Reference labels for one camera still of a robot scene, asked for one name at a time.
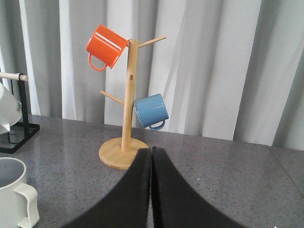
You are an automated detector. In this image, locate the grey white curtain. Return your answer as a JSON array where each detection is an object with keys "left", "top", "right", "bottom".
[{"left": 0, "top": 0, "right": 304, "bottom": 150}]

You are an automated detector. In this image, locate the black wire mug rack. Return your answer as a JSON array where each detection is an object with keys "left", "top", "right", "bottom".
[{"left": 0, "top": 72, "right": 40, "bottom": 154}]

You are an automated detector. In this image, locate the blue enamel mug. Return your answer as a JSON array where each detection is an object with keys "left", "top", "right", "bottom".
[{"left": 133, "top": 94, "right": 169, "bottom": 131}]

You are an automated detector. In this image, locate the orange enamel mug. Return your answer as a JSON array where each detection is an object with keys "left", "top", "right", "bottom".
[{"left": 86, "top": 24, "right": 129, "bottom": 72}]

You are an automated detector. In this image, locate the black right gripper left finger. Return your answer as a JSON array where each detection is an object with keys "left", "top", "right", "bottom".
[{"left": 64, "top": 148, "right": 152, "bottom": 228}]

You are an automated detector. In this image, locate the wooden mug tree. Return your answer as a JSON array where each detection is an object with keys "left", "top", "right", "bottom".
[{"left": 99, "top": 36, "right": 166, "bottom": 170}]

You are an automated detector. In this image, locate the white ribbed mug on rack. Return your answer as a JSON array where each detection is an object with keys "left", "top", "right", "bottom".
[{"left": 0, "top": 83, "right": 22, "bottom": 134}]

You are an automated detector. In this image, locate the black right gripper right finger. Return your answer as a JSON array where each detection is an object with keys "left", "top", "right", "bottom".
[{"left": 152, "top": 147, "right": 242, "bottom": 228}]

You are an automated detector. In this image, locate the cream HOME mug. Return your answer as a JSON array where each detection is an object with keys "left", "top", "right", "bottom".
[{"left": 0, "top": 157, "right": 40, "bottom": 228}]

